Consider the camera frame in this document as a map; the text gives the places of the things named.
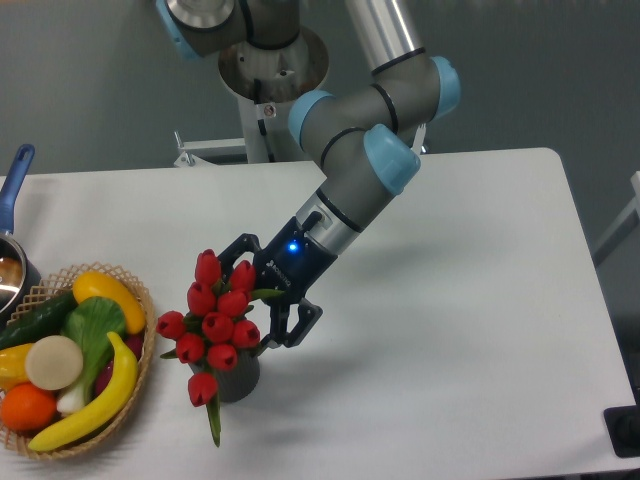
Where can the red tulip bouquet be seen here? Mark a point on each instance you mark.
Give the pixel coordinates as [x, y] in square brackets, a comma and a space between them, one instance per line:
[218, 305]

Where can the dark red radish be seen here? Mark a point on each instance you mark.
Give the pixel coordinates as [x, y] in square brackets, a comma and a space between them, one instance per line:
[135, 344]

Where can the grey ribbed vase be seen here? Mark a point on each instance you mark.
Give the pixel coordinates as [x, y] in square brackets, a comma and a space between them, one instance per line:
[237, 374]

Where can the yellow pepper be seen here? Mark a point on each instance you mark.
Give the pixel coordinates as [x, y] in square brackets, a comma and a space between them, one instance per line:
[12, 366]

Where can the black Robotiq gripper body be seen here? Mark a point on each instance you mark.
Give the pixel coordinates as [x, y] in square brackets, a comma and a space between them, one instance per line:
[292, 261]

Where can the blue handled saucepan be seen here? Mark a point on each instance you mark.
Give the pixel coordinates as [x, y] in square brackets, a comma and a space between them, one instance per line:
[18, 274]

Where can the green cucumber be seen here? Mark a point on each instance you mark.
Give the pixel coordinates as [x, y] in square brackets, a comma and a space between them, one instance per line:
[44, 320]

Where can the woven wicker basket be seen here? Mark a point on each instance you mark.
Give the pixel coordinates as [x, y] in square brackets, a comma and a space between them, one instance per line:
[53, 286]

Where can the orange fruit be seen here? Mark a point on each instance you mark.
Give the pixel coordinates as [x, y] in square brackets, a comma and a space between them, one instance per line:
[28, 408]

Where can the black device at edge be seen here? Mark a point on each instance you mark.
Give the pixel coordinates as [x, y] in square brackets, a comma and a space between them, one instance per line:
[623, 428]

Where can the beige round disc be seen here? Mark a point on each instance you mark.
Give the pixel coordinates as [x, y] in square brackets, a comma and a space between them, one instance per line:
[54, 363]

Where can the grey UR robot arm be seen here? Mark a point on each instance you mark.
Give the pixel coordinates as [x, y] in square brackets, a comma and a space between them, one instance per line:
[363, 172]

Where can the white frame at right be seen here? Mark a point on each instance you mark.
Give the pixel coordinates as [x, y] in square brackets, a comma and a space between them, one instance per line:
[620, 228]

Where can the green bok choy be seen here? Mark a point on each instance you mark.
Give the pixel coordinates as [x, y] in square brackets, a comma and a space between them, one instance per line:
[87, 326]

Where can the yellow banana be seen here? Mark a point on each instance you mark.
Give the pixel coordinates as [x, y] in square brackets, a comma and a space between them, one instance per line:
[99, 411]

